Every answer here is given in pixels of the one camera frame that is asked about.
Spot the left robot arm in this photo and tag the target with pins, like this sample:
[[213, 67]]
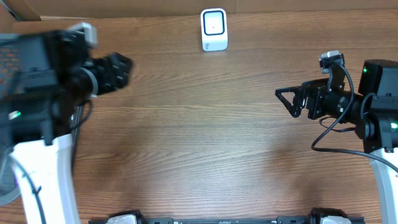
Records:
[[55, 75]]

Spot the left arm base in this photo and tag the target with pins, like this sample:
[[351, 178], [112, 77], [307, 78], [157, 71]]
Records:
[[127, 217]]

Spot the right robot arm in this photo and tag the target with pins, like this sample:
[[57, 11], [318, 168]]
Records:
[[372, 110]]

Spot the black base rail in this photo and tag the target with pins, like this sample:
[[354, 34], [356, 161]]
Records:
[[278, 220]]

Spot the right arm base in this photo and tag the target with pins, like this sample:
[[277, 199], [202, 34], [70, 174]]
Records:
[[328, 216]]

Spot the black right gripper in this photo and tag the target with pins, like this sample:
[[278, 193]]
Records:
[[314, 89]]

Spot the grey plastic basket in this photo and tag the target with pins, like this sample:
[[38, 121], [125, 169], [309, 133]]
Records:
[[9, 66]]

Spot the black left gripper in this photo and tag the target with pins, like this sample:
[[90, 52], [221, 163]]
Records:
[[110, 70]]

